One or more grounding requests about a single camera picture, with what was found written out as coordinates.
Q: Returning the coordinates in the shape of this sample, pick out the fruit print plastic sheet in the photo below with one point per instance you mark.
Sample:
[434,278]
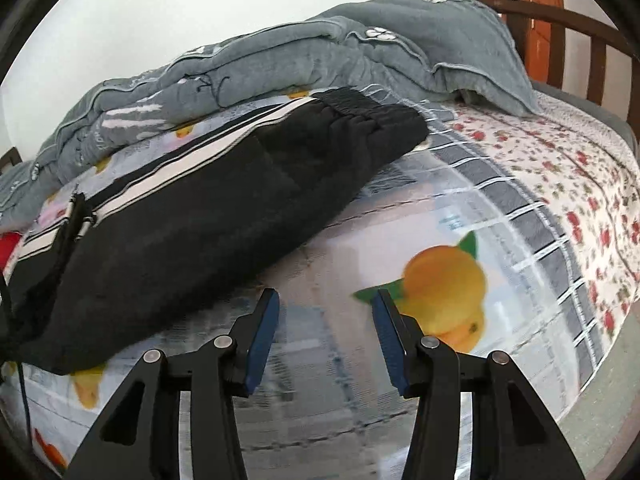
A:
[350,240]

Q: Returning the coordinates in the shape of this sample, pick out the red floral bed sheet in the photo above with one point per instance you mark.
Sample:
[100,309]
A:
[575,185]

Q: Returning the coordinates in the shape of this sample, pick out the grey floral quilt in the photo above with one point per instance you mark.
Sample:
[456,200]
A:
[300,60]

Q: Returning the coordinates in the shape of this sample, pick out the red cloth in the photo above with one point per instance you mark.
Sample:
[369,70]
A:
[7,252]

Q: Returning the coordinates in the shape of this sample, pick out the grey bed pad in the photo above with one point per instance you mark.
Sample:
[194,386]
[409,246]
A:
[600,115]

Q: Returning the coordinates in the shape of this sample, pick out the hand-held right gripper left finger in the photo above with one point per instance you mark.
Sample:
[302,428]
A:
[260,345]

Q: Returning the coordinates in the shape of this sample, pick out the black pants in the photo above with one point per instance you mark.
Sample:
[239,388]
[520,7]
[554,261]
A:
[200,240]

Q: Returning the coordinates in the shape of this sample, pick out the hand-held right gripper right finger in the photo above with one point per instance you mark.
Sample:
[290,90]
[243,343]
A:
[390,345]

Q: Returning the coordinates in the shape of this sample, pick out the dark wooden bed frame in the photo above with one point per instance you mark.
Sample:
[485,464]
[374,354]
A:
[550,10]

